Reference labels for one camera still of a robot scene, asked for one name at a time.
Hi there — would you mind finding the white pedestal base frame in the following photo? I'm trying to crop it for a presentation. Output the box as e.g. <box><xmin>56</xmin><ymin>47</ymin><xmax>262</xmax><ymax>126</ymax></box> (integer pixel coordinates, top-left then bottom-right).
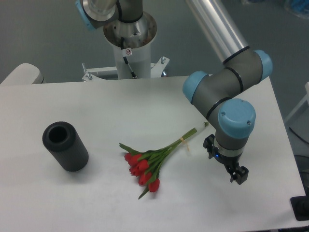
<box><xmin>82</xmin><ymin>56</ymin><xmax>170</xmax><ymax>82</ymax></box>

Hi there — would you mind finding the red tulip bouquet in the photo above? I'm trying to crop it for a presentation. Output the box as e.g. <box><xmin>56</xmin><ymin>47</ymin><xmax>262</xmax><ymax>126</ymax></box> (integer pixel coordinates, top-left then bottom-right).
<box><xmin>119</xmin><ymin>121</ymin><xmax>209</xmax><ymax>199</ymax></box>

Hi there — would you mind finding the black device at table edge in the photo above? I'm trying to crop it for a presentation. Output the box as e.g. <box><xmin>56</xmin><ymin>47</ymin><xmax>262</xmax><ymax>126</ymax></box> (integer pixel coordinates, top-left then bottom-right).
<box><xmin>290</xmin><ymin>196</ymin><xmax>309</xmax><ymax>221</ymax></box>

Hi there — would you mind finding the black ribbed cylindrical vase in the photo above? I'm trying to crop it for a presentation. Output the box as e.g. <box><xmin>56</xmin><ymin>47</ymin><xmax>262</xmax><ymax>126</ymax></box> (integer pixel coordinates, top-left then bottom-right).
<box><xmin>42</xmin><ymin>121</ymin><xmax>89</xmax><ymax>172</ymax></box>

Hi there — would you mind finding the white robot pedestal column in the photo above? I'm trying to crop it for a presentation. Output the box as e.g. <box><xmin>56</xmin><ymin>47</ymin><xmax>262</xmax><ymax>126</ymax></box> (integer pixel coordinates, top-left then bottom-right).
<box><xmin>103</xmin><ymin>12</ymin><xmax>157</xmax><ymax>76</ymax></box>

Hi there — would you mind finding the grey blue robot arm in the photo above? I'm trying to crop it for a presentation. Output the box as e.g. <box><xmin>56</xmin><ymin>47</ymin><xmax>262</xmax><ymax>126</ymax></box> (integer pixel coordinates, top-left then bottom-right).
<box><xmin>75</xmin><ymin>0</ymin><xmax>273</xmax><ymax>184</ymax></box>

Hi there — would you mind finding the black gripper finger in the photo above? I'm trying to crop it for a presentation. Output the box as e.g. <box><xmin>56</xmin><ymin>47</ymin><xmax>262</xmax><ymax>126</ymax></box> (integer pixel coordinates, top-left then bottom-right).
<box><xmin>236</xmin><ymin>166</ymin><xmax>249</xmax><ymax>185</ymax></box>
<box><xmin>227</xmin><ymin>168</ymin><xmax>238</xmax><ymax>183</ymax></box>

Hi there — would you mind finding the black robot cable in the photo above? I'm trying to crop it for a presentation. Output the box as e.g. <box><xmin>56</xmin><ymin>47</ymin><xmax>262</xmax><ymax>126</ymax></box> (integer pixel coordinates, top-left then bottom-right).
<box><xmin>120</xmin><ymin>36</ymin><xmax>138</xmax><ymax>79</ymax></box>

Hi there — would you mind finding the black floor cable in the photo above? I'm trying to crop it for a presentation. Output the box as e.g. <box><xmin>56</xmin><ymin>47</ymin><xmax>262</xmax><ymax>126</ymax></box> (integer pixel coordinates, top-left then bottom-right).
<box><xmin>289</xmin><ymin>128</ymin><xmax>309</xmax><ymax>143</ymax></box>

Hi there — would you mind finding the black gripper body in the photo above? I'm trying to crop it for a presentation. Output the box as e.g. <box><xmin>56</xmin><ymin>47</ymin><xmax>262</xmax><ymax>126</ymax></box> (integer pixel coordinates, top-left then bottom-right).
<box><xmin>203</xmin><ymin>134</ymin><xmax>244</xmax><ymax>173</ymax></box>

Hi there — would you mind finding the white rounded chair part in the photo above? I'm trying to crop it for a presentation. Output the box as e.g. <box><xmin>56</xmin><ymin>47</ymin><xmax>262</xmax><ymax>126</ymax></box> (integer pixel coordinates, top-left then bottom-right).
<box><xmin>0</xmin><ymin>63</ymin><xmax>44</xmax><ymax>86</ymax></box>

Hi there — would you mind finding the white furniture at right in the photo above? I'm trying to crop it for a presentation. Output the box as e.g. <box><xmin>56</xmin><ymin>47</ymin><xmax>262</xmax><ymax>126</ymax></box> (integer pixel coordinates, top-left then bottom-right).
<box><xmin>283</xmin><ymin>82</ymin><xmax>309</xmax><ymax>125</ymax></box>

